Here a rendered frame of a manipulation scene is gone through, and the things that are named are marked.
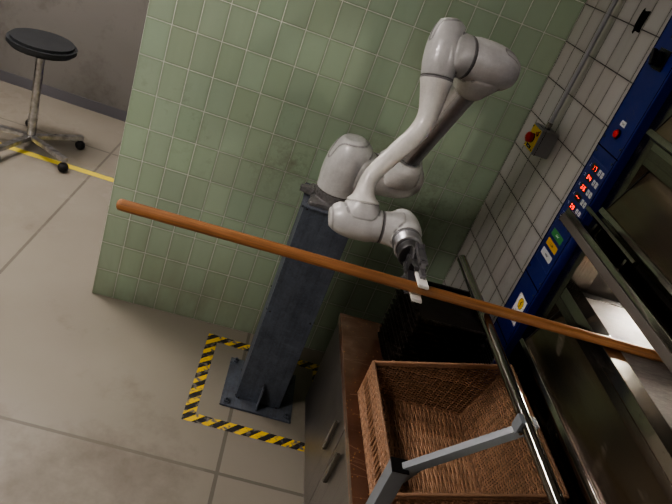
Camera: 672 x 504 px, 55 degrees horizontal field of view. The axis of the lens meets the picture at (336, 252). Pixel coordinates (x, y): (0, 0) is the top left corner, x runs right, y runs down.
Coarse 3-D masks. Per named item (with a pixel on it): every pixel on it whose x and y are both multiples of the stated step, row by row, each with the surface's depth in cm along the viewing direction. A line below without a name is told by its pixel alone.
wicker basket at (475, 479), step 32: (448, 384) 224; (480, 384) 225; (384, 416) 217; (416, 416) 223; (448, 416) 229; (480, 416) 222; (512, 416) 208; (384, 448) 186; (416, 448) 209; (512, 448) 202; (544, 448) 190; (416, 480) 198; (448, 480) 202; (480, 480) 206
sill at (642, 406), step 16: (576, 304) 201; (576, 320) 199; (592, 320) 195; (608, 336) 190; (608, 352) 181; (608, 368) 178; (624, 368) 176; (624, 384) 170; (640, 384) 172; (624, 400) 168; (640, 400) 165; (640, 416) 161; (656, 416) 161; (656, 432) 155; (656, 448) 153
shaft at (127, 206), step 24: (144, 216) 158; (168, 216) 159; (240, 240) 162; (264, 240) 164; (312, 264) 167; (336, 264) 167; (408, 288) 171; (432, 288) 172; (504, 312) 176; (576, 336) 180; (600, 336) 181
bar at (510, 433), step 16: (464, 256) 204; (464, 272) 197; (480, 320) 177; (496, 336) 168; (496, 352) 163; (512, 384) 152; (512, 400) 149; (528, 416) 143; (496, 432) 145; (512, 432) 143; (528, 432) 139; (448, 448) 147; (464, 448) 145; (480, 448) 146; (400, 464) 149; (416, 464) 148; (432, 464) 148; (544, 464) 132; (384, 480) 150; (400, 480) 148; (544, 480) 129; (384, 496) 151; (560, 496) 125
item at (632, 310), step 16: (576, 240) 184; (608, 240) 197; (592, 256) 174; (624, 256) 191; (608, 272) 166; (624, 272) 174; (640, 288) 169; (624, 304) 156; (656, 304) 165; (640, 320) 149; (656, 336) 143; (656, 352) 141
